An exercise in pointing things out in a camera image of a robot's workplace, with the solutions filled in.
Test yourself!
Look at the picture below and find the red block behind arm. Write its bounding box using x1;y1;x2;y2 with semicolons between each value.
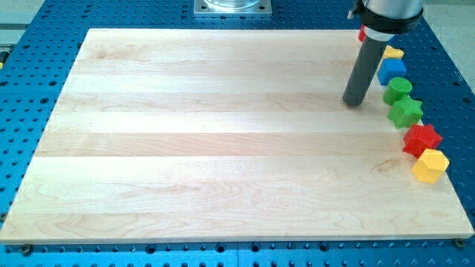
358;24;366;42

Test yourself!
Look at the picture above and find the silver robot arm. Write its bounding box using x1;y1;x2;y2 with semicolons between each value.
347;0;425;42

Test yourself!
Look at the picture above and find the light wooden board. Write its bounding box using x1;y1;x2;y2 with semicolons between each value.
1;28;474;245

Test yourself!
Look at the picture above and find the left board clamp bolt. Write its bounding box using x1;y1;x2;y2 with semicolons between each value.
19;244;32;255

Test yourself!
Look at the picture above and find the board clamp bolt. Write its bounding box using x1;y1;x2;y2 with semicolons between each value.
19;244;32;255
453;239;465;248

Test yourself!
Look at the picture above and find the right board clamp bolt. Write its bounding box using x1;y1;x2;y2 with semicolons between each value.
453;239;465;248

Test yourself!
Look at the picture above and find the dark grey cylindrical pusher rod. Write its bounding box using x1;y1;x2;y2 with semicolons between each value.
342;36;387;107

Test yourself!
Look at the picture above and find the green cylinder block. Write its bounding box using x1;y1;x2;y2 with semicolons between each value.
382;77;413;106

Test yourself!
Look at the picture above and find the blue cube block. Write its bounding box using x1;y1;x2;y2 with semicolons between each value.
377;59;407;85

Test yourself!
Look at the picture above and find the green star block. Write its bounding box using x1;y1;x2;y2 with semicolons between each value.
387;96;423;129

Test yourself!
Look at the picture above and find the yellow heart block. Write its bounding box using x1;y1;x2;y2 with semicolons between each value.
383;45;404;59

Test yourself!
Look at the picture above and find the red star block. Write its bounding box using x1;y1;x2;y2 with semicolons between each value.
402;124;443;158

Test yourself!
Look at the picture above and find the yellow hexagon block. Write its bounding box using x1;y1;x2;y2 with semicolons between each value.
411;148;450;183

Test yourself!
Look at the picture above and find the blue perforated mounting plate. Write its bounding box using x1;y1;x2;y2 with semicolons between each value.
1;1;474;266

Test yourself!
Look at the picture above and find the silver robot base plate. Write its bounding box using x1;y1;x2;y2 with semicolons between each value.
193;0;272;17

